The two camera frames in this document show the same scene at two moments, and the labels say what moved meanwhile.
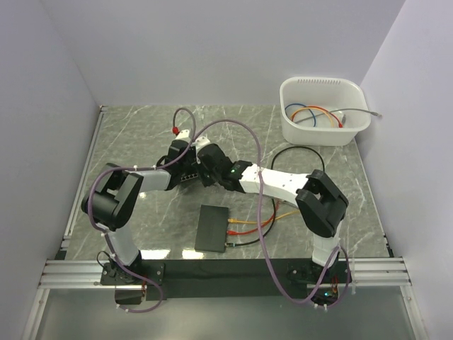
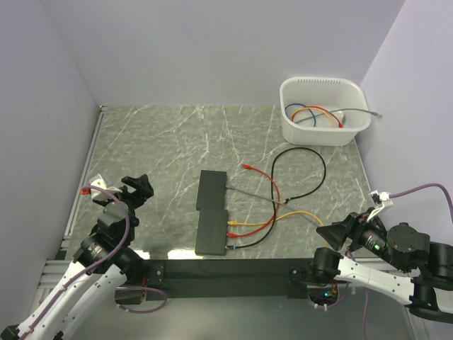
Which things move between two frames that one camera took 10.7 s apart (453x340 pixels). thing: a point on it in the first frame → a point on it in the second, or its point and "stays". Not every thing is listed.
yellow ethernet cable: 231,220 stays
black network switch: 185,177 → 211,190
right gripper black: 199,166 → 333,233
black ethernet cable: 228,244 stays
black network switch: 211,230 stays
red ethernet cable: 230,232 stays
